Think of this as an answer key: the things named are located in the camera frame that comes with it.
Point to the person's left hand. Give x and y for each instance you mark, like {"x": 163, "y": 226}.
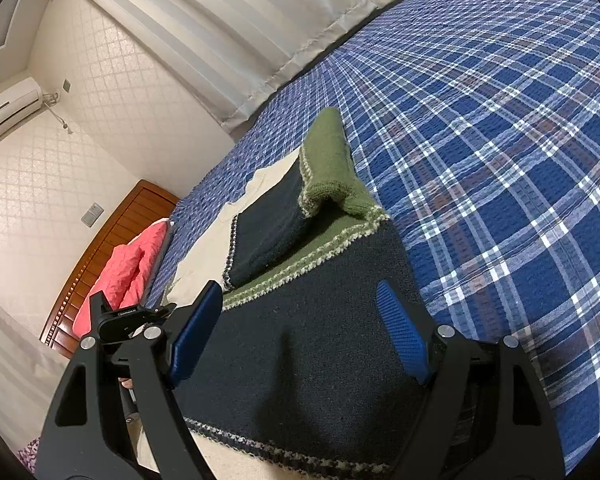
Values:
{"x": 125, "y": 384}

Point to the grey wall switch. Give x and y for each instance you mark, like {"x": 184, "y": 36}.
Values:
{"x": 92, "y": 213}

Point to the brown wooden headboard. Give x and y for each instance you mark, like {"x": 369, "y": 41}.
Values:
{"x": 115, "y": 225}

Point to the small grey wall outlet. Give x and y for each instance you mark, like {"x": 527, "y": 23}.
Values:
{"x": 66, "y": 85}

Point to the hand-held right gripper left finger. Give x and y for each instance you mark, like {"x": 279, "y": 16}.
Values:
{"x": 196, "y": 332}

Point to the striped beige curtain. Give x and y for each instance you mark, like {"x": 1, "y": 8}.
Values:
{"x": 15, "y": 360}
{"x": 220, "y": 25}

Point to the white air conditioner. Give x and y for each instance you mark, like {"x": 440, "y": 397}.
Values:
{"x": 5, "y": 110}

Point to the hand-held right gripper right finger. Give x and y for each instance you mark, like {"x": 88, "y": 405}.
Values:
{"x": 404, "y": 337}

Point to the air conditioner pipe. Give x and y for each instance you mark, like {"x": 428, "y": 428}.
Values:
{"x": 57, "y": 112}

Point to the navy green cream knitted sweater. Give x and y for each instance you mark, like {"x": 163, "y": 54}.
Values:
{"x": 300, "y": 320}

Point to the blue plaid blanket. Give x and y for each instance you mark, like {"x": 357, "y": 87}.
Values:
{"x": 480, "y": 160}

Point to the purple patterned cloth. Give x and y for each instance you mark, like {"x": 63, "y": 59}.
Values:
{"x": 29, "y": 454}

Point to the red quilted pillow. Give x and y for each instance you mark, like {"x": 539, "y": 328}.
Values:
{"x": 130, "y": 265}

